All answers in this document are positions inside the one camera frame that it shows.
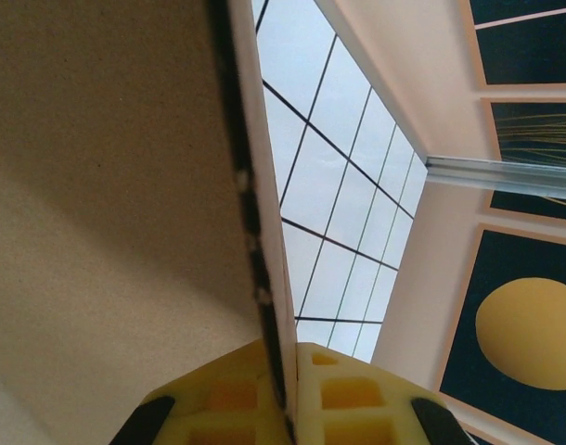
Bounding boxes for aluminium corner post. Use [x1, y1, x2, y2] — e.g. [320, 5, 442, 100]
[424, 155, 566, 201]

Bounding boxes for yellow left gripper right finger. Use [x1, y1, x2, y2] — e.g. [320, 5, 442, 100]
[293, 341, 478, 445]

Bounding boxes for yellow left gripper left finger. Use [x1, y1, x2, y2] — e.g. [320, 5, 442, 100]
[109, 337, 294, 445]

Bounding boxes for dark wall panel orange oval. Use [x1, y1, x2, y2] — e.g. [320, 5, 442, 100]
[438, 226, 566, 445]

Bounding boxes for brown cardboard box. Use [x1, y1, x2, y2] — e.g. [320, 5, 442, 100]
[0, 0, 299, 445]

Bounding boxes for dark wall panel pink flowers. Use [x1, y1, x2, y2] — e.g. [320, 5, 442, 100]
[468, 0, 566, 87]

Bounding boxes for dark wall panel gold lines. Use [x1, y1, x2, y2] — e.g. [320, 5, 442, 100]
[489, 100, 566, 210]

